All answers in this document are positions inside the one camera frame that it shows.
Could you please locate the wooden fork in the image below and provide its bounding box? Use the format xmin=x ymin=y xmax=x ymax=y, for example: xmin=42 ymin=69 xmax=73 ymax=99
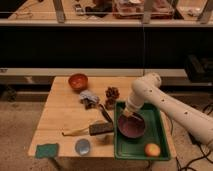
xmin=130 ymin=115 xmax=143 ymax=121

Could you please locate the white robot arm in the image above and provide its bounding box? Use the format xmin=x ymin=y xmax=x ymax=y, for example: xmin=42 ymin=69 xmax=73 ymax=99
xmin=123 ymin=73 xmax=213 ymax=151

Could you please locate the purple bowl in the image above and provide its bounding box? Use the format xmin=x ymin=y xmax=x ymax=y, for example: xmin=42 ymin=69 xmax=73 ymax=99
xmin=117 ymin=113 xmax=146 ymax=138

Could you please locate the orange red bowl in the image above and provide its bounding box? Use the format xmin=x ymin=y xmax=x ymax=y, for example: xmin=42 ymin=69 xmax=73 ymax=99
xmin=68 ymin=73 xmax=88 ymax=91

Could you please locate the brown pine cone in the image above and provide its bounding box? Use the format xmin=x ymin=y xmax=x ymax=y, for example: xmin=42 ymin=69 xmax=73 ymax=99
xmin=105 ymin=87 xmax=120 ymax=110

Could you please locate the green plastic tray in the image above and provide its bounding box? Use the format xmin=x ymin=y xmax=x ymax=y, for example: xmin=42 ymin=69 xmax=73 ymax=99
xmin=114 ymin=101 xmax=170 ymax=161

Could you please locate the grey crumpled toy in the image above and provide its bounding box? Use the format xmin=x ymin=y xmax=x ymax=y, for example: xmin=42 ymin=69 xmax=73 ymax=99
xmin=79 ymin=90 xmax=100 ymax=109

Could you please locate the red yellow apple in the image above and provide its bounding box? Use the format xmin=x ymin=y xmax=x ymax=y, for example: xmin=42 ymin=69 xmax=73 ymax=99
xmin=144 ymin=143 xmax=161 ymax=157

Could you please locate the wooden table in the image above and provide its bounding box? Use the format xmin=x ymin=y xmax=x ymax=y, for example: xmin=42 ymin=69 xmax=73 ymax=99
xmin=27 ymin=76 xmax=177 ymax=159

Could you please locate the blue round lid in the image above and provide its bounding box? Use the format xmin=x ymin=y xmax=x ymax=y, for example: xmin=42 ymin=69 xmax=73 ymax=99
xmin=75 ymin=139 xmax=90 ymax=156

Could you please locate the green sponge cloth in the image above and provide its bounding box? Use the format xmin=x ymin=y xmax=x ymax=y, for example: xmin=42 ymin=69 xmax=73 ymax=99
xmin=35 ymin=143 xmax=59 ymax=159

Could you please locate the black handled knife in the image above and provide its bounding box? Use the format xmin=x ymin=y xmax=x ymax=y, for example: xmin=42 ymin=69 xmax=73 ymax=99
xmin=98 ymin=104 xmax=113 ymax=123

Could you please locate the wooden handled brush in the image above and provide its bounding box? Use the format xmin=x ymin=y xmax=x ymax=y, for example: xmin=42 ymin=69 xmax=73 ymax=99
xmin=62 ymin=122 xmax=114 ymax=136

